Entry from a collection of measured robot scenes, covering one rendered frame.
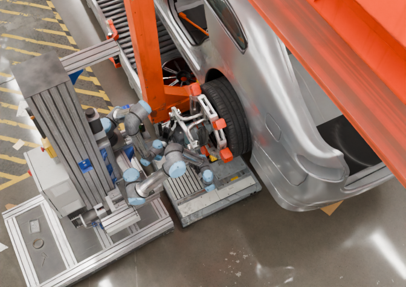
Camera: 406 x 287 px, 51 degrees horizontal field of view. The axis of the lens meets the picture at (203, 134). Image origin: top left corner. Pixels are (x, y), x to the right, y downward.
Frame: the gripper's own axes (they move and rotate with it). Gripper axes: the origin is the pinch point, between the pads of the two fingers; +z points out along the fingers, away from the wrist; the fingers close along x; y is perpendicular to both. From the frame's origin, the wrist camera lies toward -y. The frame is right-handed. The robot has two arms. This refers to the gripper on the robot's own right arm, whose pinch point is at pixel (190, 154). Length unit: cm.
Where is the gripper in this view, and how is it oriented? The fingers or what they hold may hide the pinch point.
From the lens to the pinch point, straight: 334.3
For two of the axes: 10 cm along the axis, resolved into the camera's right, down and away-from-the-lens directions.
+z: -4.5, -7.5, 4.8
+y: 0.0, -5.4, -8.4
